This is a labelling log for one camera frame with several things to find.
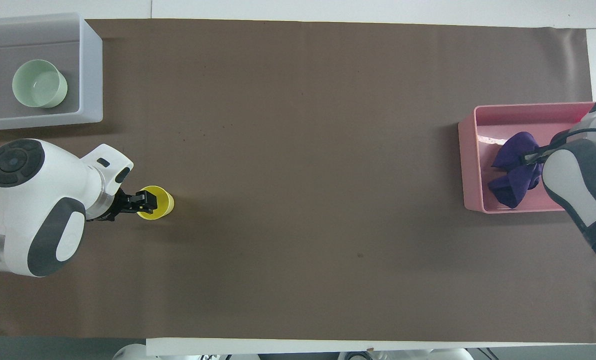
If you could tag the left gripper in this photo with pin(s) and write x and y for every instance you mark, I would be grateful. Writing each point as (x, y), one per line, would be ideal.
(119, 206)

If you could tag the yellow cup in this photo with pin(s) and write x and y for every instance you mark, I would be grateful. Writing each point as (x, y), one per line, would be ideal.
(166, 204)

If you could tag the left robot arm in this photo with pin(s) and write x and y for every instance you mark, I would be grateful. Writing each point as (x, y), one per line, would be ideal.
(33, 200)

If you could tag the translucent grey plastic box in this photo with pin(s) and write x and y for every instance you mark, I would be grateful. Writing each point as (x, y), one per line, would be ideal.
(90, 75)

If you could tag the pink plastic box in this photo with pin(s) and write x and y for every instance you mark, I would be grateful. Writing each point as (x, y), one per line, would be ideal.
(470, 165)

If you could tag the pale green bowl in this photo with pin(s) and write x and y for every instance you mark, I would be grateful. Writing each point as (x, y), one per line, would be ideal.
(39, 85)

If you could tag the white crumpled paper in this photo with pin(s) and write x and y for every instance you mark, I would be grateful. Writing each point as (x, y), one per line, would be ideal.
(489, 140)

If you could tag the purple cloth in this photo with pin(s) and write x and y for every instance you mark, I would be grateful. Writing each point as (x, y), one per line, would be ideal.
(513, 160)

